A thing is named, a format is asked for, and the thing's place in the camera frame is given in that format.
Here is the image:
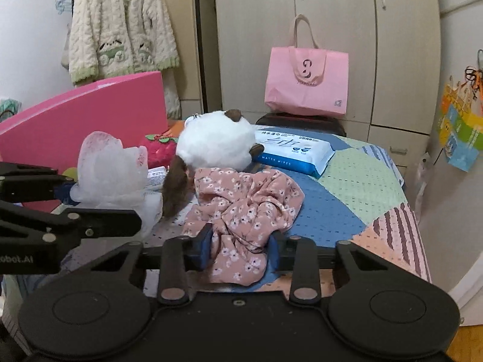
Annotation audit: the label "small white labelled packet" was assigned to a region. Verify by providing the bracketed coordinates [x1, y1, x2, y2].
[146, 166, 170, 191]

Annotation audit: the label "white plush toy brown ears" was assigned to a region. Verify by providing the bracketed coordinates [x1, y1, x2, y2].
[162, 109, 265, 218]

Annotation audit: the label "cream knit cardigan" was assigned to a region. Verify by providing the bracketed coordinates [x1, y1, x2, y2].
[61, 0, 182, 120]

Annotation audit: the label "pink storage box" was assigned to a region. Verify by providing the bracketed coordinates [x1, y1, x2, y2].
[0, 71, 169, 214]

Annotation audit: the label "pink floral cloth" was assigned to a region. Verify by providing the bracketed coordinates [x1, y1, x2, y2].
[182, 167, 305, 286]

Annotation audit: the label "white plastic bag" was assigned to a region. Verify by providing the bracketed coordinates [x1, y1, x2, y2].
[70, 131, 164, 240]

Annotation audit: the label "pink strawberry plush toy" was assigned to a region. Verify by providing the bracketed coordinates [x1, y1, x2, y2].
[137, 128, 180, 169]

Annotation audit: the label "patchwork patterned blanket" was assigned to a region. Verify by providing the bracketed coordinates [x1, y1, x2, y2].
[60, 119, 433, 299]

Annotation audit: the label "blue clothes hanger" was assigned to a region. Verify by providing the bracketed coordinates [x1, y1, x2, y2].
[55, 0, 78, 16]

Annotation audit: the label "green patterned cloth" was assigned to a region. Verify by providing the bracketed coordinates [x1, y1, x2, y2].
[0, 97, 20, 122]

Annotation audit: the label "colourful paper gift bag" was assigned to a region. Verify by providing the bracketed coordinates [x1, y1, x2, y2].
[437, 50, 483, 173]

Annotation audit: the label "clear plastic bag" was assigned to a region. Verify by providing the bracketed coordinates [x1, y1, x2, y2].
[414, 152, 432, 216]

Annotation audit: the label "black suitcase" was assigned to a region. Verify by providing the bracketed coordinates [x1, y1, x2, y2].
[255, 112, 347, 137]

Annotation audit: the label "pink tote bag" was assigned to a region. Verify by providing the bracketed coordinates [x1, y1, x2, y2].
[264, 14, 350, 118]

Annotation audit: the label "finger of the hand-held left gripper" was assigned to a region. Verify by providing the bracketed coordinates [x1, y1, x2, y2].
[0, 162, 76, 205]
[0, 200, 143, 241]

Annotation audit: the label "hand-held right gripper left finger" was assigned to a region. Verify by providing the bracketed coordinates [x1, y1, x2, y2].
[84, 223, 214, 306]

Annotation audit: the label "beige wardrobe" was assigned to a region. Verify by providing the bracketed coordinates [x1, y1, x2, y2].
[194, 0, 442, 175]

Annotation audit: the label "blue white wet wipes pack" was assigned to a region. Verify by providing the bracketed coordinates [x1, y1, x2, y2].
[251, 128, 336, 180]

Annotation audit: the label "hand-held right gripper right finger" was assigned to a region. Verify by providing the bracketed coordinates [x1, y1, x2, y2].
[266, 230, 431, 304]

